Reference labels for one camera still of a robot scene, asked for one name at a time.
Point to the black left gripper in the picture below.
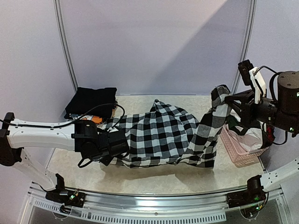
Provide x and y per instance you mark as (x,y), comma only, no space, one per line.
(107,160)

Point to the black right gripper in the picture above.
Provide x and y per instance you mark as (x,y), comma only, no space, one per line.
(245,109)

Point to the black t-shirt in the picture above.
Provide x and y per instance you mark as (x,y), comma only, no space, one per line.
(86,99)

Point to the black white checked shirt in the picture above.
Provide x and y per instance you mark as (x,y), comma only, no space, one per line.
(169,135)

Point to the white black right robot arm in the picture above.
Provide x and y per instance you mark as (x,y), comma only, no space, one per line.
(281,112)

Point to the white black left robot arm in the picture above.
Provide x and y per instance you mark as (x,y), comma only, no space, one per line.
(81,136)

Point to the pink plastic laundry basket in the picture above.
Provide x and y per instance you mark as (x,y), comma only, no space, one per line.
(237,151)

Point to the colourful patterned folded shorts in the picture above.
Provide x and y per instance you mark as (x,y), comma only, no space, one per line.
(93,118)

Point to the red black plaid shirt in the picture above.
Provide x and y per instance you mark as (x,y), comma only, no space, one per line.
(269,136)

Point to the right aluminium frame post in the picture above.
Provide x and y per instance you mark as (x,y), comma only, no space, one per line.
(246,42)

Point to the aluminium frame post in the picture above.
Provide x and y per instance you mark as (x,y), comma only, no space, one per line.
(246,42)
(64,43)

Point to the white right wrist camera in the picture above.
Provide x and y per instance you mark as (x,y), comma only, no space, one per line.
(253,78)

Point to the front aluminium rail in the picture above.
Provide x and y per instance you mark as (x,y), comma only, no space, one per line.
(105,208)

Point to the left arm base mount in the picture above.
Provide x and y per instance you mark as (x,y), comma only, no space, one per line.
(65,196)

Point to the left aluminium frame post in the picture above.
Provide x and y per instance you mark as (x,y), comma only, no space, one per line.
(64,43)

